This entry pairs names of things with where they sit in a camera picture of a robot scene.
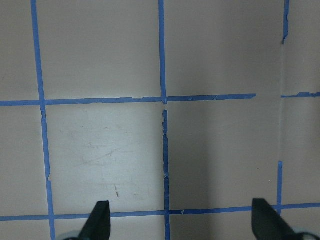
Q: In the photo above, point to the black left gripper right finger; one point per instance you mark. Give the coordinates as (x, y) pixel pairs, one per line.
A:
(267, 224)

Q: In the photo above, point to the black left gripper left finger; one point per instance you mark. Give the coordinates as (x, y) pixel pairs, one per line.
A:
(98, 225)

